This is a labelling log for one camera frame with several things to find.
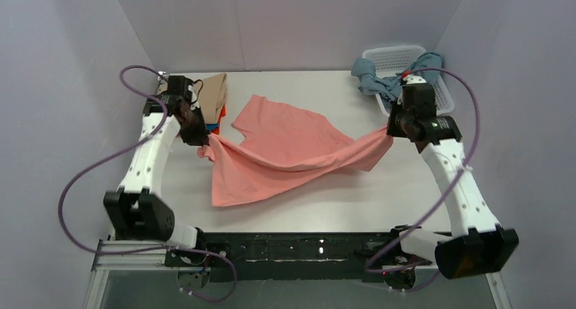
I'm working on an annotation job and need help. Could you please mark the pink t-shirt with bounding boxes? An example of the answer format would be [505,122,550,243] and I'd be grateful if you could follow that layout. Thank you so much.
[198,95,393,207]

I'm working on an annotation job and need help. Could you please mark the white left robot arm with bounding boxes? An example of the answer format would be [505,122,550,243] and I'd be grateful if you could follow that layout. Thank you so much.
[103,75,209,249]

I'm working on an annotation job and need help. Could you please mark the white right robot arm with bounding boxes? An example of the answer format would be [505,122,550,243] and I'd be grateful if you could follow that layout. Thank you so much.
[388,83,519,279]

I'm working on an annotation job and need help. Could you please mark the blue folded t-shirt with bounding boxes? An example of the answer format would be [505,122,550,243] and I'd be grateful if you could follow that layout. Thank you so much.
[206,123,219,133]

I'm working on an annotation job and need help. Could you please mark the orange folded t-shirt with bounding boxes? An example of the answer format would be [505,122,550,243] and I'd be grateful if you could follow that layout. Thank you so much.
[212,105,226,134]

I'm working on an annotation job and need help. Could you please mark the beige folded t-shirt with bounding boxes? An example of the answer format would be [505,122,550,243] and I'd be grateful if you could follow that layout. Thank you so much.
[194,73,228,124]

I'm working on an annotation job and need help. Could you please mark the white plastic laundry basket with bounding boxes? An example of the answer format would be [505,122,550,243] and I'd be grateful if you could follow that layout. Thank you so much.
[361,45,455,115]

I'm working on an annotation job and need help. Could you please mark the grey-blue t-shirt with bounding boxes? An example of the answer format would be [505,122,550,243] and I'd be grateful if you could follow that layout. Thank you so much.
[350,56,441,107]

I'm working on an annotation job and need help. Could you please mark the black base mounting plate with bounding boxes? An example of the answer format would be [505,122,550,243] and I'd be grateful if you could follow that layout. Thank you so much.
[164,232,433,283]

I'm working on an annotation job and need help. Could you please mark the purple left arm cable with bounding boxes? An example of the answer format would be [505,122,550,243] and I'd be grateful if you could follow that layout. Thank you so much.
[58,65,238,304]

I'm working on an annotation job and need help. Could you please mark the aluminium frame rail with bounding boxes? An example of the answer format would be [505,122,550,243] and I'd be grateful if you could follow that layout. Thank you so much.
[83,72,511,309]

